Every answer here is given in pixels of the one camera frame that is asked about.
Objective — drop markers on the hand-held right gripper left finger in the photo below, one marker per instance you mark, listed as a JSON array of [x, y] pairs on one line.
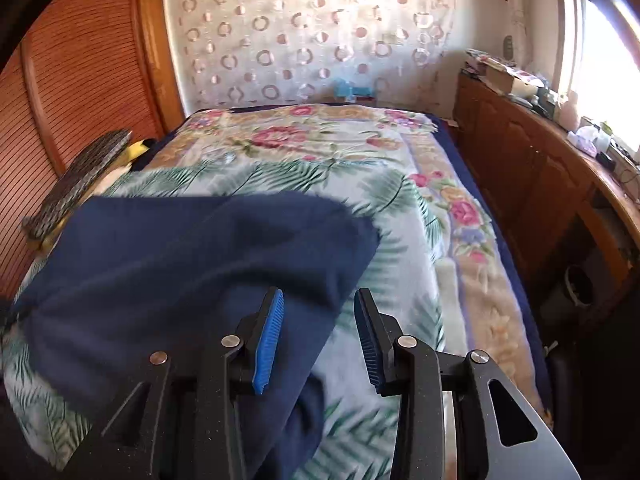
[[267, 345]]

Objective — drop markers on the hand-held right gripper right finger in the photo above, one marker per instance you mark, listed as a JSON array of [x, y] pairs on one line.
[[371, 345]]

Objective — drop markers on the navy t-shirt with orange print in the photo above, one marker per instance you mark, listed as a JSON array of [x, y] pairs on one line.
[[190, 270]]

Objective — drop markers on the navy bed sheet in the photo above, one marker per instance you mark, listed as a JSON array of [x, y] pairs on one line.
[[515, 270]]

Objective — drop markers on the black waste bin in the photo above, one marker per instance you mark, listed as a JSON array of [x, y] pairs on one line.
[[579, 285]]

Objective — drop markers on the wooden cabinet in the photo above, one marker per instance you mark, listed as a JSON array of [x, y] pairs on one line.
[[520, 160]]

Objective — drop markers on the dark medallion patterned pillow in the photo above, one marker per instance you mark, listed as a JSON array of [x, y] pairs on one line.
[[85, 175]]

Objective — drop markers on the light blue box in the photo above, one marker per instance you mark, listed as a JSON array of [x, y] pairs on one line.
[[350, 90]]

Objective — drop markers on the open cardboard box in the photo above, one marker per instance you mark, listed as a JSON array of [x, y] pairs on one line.
[[515, 80]]

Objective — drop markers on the stack of books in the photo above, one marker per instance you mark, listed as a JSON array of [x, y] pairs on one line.
[[482, 62]]

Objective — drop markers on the white plastic bottle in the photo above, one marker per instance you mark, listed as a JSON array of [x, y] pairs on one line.
[[569, 110]]

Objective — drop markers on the sheer curtain with circle pattern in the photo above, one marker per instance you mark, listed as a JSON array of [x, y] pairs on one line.
[[310, 35]]

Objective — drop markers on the wooden slatted wardrobe door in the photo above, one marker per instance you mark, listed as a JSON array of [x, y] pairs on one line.
[[80, 70]]

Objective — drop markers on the bright window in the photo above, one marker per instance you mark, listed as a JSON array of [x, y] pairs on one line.
[[605, 60]]

